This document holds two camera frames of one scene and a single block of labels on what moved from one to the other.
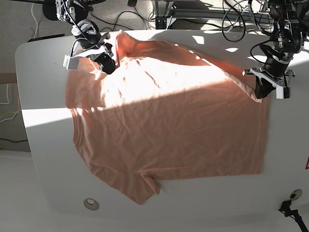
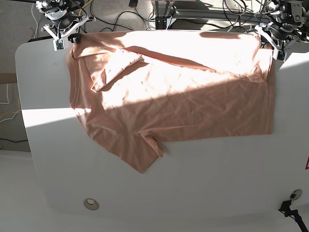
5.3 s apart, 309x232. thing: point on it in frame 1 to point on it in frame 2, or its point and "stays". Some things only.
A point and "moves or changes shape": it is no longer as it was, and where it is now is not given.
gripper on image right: (274, 70) to (281, 36)
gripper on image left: (92, 43) to (65, 26)
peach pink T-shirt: (164, 112) moves or changes shape
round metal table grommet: (91, 204) stays
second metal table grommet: (296, 194) stays
